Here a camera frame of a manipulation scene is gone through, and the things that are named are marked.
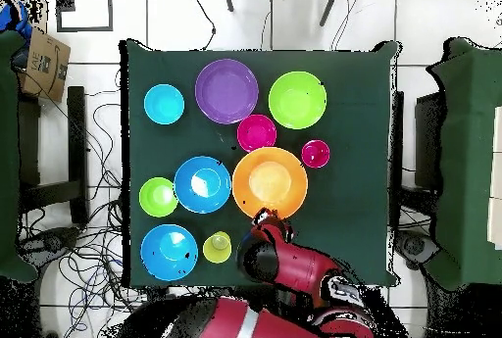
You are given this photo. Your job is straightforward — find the large orange bowl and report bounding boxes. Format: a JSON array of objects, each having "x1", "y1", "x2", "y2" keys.
[{"x1": 231, "y1": 146, "x2": 310, "y2": 221}]

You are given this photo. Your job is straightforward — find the yellow cup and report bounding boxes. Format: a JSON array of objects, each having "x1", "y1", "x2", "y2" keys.
[{"x1": 202, "y1": 230, "x2": 233, "y2": 265}]

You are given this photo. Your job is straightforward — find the red cup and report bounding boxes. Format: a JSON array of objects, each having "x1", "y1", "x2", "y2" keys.
[{"x1": 300, "y1": 138, "x2": 331, "y2": 169}]

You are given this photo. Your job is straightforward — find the small red bowl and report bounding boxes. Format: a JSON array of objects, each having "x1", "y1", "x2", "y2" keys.
[{"x1": 235, "y1": 113, "x2": 278, "y2": 154}]

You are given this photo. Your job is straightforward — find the small green bowl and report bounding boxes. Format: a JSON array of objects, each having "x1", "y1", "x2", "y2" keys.
[{"x1": 138, "y1": 175, "x2": 179, "y2": 218}]

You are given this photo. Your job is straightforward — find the large green bowl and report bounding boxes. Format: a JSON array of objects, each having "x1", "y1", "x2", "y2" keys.
[{"x1": 268, "y1": 70, "x2": 328, "y2": 130}]

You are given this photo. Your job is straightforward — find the large purple bowl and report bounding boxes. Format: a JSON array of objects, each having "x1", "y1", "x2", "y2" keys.
[{"x1": 194, "y1": 58, "x2": 260, "y2": 125}]

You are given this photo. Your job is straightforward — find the dark green tablecloth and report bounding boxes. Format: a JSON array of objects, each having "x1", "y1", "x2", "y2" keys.
[{"x1": 119, "y1": 38, "x2": 402, "y2": 289}]

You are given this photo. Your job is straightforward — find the small light blue bowl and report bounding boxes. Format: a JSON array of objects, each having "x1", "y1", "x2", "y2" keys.
[{"x1": 143, "y1": 83, "x2": 186, "y2": 126}]

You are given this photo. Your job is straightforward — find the dark gray stand base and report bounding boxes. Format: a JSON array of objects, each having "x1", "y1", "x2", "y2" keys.
[{"x1": 393, "y1": 227, "x2": 442, "y2": 270}]

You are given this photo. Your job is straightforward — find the black stand base with knob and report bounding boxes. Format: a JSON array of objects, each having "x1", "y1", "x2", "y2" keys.
[{"x1": 19, "y1": 225, "x2": 81, "y2": 265}]

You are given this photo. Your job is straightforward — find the green covered side table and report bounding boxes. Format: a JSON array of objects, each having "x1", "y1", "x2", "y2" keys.
[
  {"x1": 425, "y1": 37, "x2": 502, "y2": 292},
  {"x1": 0, "y1": 29, "x2": 40, "y2": 284}
]

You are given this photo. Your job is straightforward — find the cardboard box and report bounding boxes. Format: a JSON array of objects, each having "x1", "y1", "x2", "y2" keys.
[{"x1": 17, "y1": 25, "x2": 73, "y2": 104}]

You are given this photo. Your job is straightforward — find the blue cloth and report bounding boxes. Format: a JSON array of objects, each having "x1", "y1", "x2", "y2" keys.
[{"x1": 0, "y1": 0, "x2": 33, "y2": 43}]

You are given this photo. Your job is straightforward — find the tangled floor cables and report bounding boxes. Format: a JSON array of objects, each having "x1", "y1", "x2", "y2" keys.
[{"x1": 19, "y1": 78, "x2": 150, "y2": 338}]

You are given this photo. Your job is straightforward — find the black side frame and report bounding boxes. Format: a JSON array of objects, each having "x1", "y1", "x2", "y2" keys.
[{"x1": 414, "y1": 92, "x2": 446, "y2": 190}]

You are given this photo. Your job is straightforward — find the black floor cable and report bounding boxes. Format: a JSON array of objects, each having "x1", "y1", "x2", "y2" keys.
[{"x1": 190, "y1": 0, "x2": 218, "y2": 52}]

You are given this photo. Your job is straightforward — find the black bench frame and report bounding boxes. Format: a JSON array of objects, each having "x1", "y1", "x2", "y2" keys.
[{"x1": 17, "y1": 85, "x2": 90, "y2": 226}]

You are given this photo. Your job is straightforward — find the black square floor frame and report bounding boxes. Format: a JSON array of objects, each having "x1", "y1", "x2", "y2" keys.
[{"x1": 55, "y1": 0, "x2": 114, "y2": 33}]

